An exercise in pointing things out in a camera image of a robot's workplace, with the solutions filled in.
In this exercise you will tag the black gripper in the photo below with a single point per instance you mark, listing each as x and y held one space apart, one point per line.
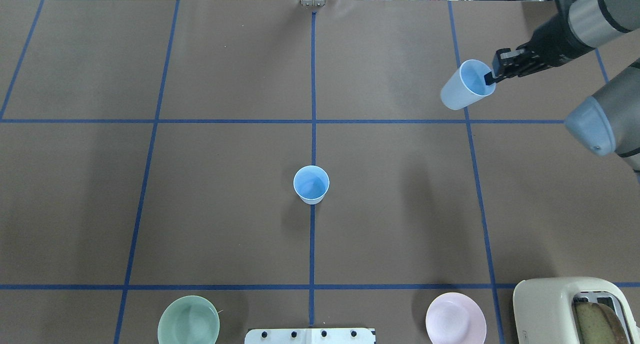
554 46

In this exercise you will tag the light blue cup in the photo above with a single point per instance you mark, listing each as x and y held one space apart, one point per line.
311 183
467 85

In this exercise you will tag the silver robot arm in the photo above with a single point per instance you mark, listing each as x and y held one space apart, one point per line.
606 122

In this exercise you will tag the cream toaster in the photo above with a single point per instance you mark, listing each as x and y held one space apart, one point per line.
544 307

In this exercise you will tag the pink bowl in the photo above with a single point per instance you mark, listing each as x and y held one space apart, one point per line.
455 318

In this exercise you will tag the toast slice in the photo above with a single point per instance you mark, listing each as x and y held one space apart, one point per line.
598 323

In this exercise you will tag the green bowl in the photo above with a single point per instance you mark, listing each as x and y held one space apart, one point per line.
189 319

